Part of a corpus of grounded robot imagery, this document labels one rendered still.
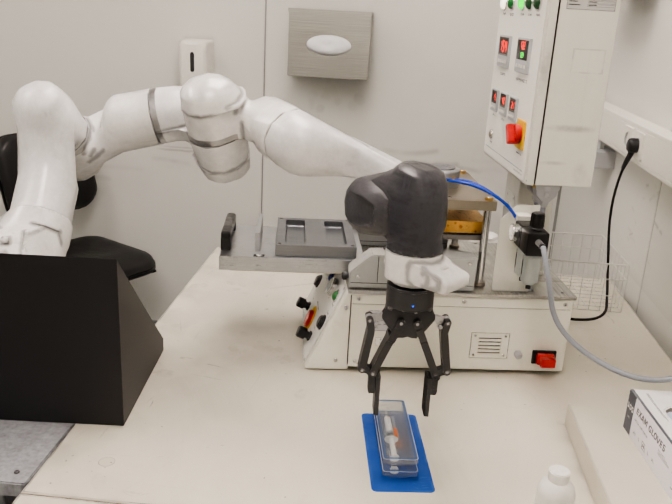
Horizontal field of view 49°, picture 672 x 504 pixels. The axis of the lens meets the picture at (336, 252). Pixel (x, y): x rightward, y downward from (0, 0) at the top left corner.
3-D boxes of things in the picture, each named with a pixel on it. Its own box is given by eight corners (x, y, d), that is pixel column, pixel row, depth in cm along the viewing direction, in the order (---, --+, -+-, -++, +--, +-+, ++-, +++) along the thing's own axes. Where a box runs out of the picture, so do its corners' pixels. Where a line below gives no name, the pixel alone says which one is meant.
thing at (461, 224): (464, 213, 170) (468, 173, 167) (487, 243, 149) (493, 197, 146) (390, 211, 169) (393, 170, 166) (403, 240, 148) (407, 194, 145)
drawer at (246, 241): (356, 245, 172) (358, 212, 169) (364, 278, 151) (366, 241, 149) (228, 240, 170) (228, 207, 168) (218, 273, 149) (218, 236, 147)
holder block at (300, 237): (349, 230, 170) (350, 219, 169) (356, 258, 151) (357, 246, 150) (277, 227, 169) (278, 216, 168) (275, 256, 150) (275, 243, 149)
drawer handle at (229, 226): (236, 229, 166) (236, 212, 164) (230, 250, 151) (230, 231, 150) (227, 229, 166) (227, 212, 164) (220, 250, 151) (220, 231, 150)
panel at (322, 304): (303, 307, 181) (339, 242, 176) (304, 363, 152) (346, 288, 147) (295, 303, 180) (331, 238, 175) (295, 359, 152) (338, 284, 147)
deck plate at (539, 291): (526, 246, 181) (526, 243, 181) (576, 300, 148) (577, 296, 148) (338, 240, 178) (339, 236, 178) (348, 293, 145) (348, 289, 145)
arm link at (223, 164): (150, 77, 146) (237, 62, 146) (174, 145, 158) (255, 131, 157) (141, 133, 132) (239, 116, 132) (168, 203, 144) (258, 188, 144)
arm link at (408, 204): (377, 223, 127) (330, 231, 120) (382, 146, 122) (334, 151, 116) (455, 252, 113) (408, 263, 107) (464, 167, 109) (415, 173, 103)
